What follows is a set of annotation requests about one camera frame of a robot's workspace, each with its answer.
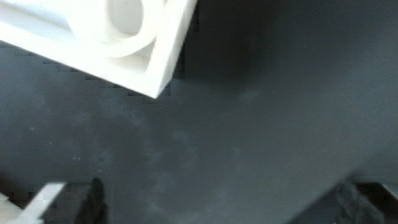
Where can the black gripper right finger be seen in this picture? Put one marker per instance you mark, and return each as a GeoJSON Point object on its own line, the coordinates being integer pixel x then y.
{"type": "Point", "coordinates": [358, 203]}

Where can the white square tabletop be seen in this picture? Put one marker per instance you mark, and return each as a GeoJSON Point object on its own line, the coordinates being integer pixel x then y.
{"type": "Point", "coordinates": [113, 37]}

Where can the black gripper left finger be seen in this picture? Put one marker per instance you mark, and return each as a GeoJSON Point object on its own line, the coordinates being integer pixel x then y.
{"type": "Point", "coordinates": [69, 203]}

